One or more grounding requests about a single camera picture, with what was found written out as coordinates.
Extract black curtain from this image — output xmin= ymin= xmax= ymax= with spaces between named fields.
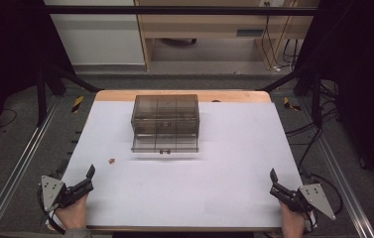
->
xmin=295 ymin=0 xmax=374 ymax=192
xmin=0 ymin=0 xmax=76 ymax=153

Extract black floor cables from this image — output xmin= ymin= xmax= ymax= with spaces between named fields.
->
xmin=285 ymin=78 xmax=341 ymax=171

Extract transparent grey drawer box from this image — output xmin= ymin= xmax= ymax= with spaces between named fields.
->
xmin=130 ymin=93 xmax=200 ymax=137

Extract aluminium rail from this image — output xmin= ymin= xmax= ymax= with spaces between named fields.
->
xmin=0 ymin=94 xmax=62 ymax=238
xmin=297 ymin=96 xmax=374 ymax=238

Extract thin black floor cable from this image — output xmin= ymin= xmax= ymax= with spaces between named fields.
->
xmin=0 ymin=108 xmax=19 ymax=131

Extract white cabinet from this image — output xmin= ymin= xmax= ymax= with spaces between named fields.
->
xmin=43 ymin=0 xmax=147 ymax=66

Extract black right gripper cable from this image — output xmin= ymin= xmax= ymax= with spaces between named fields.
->
xmin=307 ymin=173 xmax=345 ymax=232

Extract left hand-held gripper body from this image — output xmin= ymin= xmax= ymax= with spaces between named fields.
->
xmin=40 ymin=175 xmax=90 ymax=213

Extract white table mat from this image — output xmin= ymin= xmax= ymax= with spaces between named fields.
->
xmin=61 ymin=100 xmax=305 ymax=229

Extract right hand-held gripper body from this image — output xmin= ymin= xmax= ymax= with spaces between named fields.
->
xmin=283 ymin=182 xmax=337 ymax=222

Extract black yellow desk cables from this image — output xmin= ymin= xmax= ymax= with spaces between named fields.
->
xmin=261 ymin=1 xmax=301 ymax=72

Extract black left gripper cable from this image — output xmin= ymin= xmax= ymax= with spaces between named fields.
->
xmin=36 ymin=182 xmax=67 ymax=236

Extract person's left hand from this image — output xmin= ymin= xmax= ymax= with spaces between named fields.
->
xmin=55 ymin=193 xmax=90 ymax=231

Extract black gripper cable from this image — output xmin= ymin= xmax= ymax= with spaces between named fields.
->
xmin=36 ymin=182 xmax=67 ymax=236
xmin=307 ymin=173 xmax=345 ymax=232

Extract black horizontal frame bar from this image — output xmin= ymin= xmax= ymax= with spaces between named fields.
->
xmin=43 ymin=5 xmax=319 ymax=17

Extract yellow black tape strip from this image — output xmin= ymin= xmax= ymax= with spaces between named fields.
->
xmin=70 ymin=95 xmax=85 ymax=114
xmin=283 ymin=96 xmax=302 ymax=112

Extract black frame strut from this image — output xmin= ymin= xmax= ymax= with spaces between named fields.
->
xmin=35 ymin=60 xmax=101 ymax=128
xmin=256 ymin=63 xmax=324 ymax=129

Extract wooden desk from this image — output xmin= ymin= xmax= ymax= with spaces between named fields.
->
xmin=133 ymin=0 xmax=321 ymax=72

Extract transparent grey drawer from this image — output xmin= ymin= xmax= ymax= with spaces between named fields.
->
xmin=131 ymin=132 xmax=199 ymax=156

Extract person's right hand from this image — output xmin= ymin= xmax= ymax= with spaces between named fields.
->
xmin=279 ymin=200 xmax=307 ymax=238

